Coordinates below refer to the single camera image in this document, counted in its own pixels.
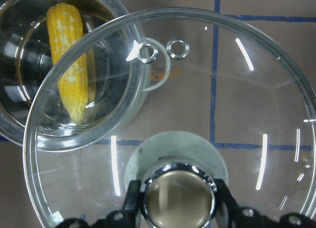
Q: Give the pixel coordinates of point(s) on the grey-green cooking pot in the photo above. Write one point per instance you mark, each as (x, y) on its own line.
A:
(117, 88)

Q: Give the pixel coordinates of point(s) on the glass pot lid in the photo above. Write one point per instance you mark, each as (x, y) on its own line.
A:
(235, 107)

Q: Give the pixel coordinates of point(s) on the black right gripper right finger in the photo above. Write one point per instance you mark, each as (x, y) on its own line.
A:
(225, 204)

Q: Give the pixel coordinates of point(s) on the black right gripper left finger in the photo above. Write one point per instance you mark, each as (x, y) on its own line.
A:
(131, 205)

